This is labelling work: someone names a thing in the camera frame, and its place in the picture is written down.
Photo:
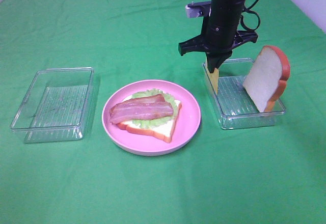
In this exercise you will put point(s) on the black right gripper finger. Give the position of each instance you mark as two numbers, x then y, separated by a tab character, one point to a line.
212	61
221	58

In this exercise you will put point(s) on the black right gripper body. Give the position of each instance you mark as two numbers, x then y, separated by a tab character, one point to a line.
219	34

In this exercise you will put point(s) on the yellow cheese slice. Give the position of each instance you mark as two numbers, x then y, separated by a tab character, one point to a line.
213	77

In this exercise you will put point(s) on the white bread slice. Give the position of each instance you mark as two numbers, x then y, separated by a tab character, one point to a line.
163	132
267	78

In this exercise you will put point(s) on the bacon strip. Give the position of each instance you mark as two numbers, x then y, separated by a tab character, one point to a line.
146	99
140	111

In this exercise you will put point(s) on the green lettuce leaf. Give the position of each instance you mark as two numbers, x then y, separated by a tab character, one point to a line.
146	124

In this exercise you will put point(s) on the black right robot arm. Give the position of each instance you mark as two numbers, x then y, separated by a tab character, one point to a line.
224	6

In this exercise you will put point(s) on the right clear plastic container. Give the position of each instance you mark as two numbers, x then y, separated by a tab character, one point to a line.
232	105

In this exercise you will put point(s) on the clear plastic container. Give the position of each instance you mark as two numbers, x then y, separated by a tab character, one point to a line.
56	106
232	105

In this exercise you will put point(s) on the pink round plate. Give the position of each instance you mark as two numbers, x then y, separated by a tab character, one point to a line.
187	124

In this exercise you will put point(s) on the left clear plastic container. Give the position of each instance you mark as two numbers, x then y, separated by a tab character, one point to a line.
56	106

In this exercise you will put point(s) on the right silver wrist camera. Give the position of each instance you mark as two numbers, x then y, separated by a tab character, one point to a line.
198	9

